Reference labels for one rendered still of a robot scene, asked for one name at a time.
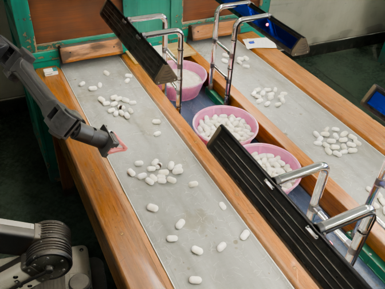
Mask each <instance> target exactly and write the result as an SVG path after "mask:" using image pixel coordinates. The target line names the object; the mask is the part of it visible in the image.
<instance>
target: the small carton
mask: <svg viewBox="0 0 385 289"><path fill-rule="evenodd" d="M43 72H44V75H45V76H51V75H57V74H58V70H57V68H56V67H54V68H48V69H43Z"/></svg>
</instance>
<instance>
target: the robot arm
mask: <svg viewBox="0 0 385 289"><path fill-rule="evenodd" d="M9 56H10V57H9ZM35 60H36V58H35V57H34V56H33V55H32V54H31V52H29V50H27V49H26V48H24V47H23V46H22V47H21V48H20V49H19V48H18V47H16V46H15V45H14V44H12V43H11V42H10V41H9V40H7V39H6V38H5V37H4V36H2V35H0V64H1V65H2V66H3V67H4V70H3V73H4V74H5V76H6V77H7V78H8V79H9V80H11V81H13V82H15V83H18V82H19V81H21V83H22V84H23V86H24V87H25V88H26V89H27V91H28V92H29V93H30V95H31V96H32V98H33V99H34V100H35V102H36V103H37V104H38V106H39V107H40V109H41V112H42V116H43V117H44V118H45V119H44V122H45V123H46V125H47V126H48V127H49V130H48V131H49V133H50V134H51V135H53V136H55V137H56V138H58V139H61V138H62V139H64V140H67V139H68V138H69V136H70V138H71V139H74V140H77V141H79V142H82V143H85V144H88V145H91V146H93V147H97V148H98V150H99V152H100V154H101V156H102V157H104V158H106V157H107V156H108V155H109V154H113V153H117V152H122V151H126V150H127V149H128V147H127V146H126V145H125V144H124V143H123V141H122V140H121V139H120V138H119V137H118V135H117V134H116V133H115V132H114V131H110V132H109V131H108V129H107V126H106V125H104V124H103V125H102V126H101V128H100V129H98V128H95V127H92V126H90V125H87V124H86V122H85V120H84V119H83V117H82V116H81V115H80V113H79V112H78V111H76V110H70V109H69V108H68V107H67V106H66V105H64V104H63V103H61V102H59V101H58V99H57V98H56V97H55V96H54V95H53V93H52V92H51V91H50V89H49V88H48V87H47V86H46V84H45V83H44V82H43V81H42V80H41V78H40V77H39V76H38V74H37V73H36V72H35V70H34V66H33V63H34V62H35ZM119 144H120V145H121V146H122V147H118V145H119Z"/></svg>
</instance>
